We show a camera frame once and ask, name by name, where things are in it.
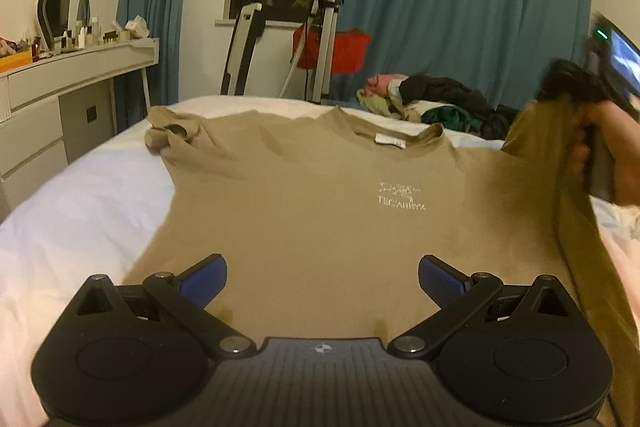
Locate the wavy framed mirror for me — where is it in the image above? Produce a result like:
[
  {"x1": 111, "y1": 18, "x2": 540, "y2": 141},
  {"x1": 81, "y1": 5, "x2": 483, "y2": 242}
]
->
[{"x1": 37, "y1": 0, "x2": 94, "y2": 53}]

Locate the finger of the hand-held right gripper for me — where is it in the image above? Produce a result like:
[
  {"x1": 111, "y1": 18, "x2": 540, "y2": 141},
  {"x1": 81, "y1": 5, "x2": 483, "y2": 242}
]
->
[{"x1": 537, "y1": 59, "x2": 601, "y2": 108}]

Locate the pile of mixed clothes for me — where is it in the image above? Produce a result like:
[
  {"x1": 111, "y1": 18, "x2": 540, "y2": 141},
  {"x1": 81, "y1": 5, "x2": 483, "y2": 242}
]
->
[{"x1": 355, "y1": 72, "x2": 521, "y2": 140}]

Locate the tan t-shirt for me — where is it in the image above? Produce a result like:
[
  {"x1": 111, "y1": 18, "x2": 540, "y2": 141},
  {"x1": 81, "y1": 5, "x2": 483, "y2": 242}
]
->
[{"x1": 120, "y1": 99, "x2": 634, "y2": 427}]

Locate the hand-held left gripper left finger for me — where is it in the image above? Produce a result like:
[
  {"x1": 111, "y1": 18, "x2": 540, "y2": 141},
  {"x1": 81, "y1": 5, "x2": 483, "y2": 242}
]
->
[{"x1": 74, "y1": 253, "x2": 259, "y2": 361}]

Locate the narrow teal curtain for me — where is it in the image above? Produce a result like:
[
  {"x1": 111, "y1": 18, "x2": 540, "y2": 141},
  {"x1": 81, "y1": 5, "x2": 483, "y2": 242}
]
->
[{"x1": 115, "y1": 0, "x2": 202, "y2": 106}]

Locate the tissue pack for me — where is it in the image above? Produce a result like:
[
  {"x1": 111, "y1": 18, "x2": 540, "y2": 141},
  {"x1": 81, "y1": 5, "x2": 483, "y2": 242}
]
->
[{"x1": 124, "y1": 15, "x2": 151, "y2": 39}]

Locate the person's right hand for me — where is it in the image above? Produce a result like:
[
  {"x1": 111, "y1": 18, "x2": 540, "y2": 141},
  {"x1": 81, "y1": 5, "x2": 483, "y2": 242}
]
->
[{"x1": 569, "y1": 100, "x2": 640, "y2": 204}]

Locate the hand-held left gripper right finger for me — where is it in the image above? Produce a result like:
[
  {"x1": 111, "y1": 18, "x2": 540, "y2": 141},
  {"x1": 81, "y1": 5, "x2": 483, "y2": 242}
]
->
[{"x1": 388, "y1": 254, "x2": 569, "y2": 358}]

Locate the orange box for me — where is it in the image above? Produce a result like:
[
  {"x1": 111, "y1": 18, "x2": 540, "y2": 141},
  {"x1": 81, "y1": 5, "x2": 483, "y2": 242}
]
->
[{"x1": 0, "y1": 50, "x2": 34, "y2": 73}]

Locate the red bag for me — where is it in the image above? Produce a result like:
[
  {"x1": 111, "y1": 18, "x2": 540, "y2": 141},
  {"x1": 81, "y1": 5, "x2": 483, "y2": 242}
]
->
[{"x1": 292, "y1": 24, "x2": 374, "y2": 76}]

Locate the white dressing table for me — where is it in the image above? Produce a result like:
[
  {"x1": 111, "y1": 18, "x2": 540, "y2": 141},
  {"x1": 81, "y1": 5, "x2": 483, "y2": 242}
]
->
[{"x1": 0, "y1": 37, "x2": 161, "y2": 214}]

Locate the white bed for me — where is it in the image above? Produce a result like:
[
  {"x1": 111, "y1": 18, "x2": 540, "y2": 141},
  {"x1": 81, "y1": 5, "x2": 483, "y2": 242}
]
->
[{"x1": 0, "y1": 94, "x2": 640, "y2": 427}]

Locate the row of cosmetic bottles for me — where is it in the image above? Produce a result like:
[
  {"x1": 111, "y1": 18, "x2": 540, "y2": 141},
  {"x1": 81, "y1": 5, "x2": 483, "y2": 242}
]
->
[{"x1": 49, "y1": 17, "x2": 134, "y2": 54}]

